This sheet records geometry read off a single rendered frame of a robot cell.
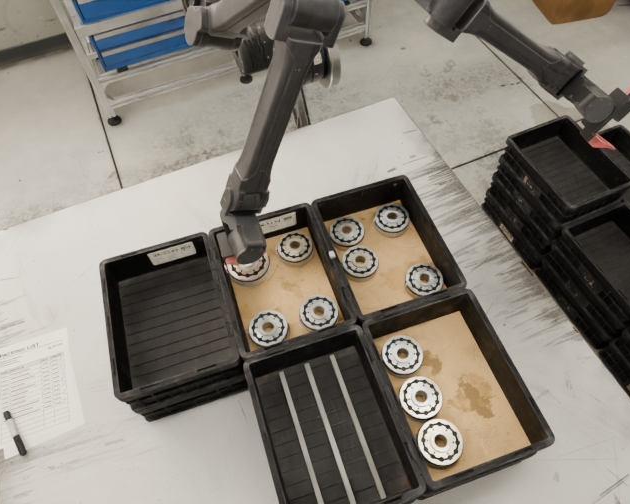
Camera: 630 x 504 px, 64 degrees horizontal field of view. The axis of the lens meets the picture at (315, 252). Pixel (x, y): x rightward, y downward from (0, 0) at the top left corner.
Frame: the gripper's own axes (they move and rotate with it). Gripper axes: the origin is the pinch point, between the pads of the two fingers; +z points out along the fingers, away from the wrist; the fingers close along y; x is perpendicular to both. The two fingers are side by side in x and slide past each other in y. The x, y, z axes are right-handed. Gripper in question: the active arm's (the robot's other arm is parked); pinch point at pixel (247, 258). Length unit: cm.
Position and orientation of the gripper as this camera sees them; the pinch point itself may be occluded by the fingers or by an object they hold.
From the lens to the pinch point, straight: 122.7
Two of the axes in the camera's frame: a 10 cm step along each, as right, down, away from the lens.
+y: 9.5, -2.9, 1.3
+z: 0.3, 5.0, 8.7
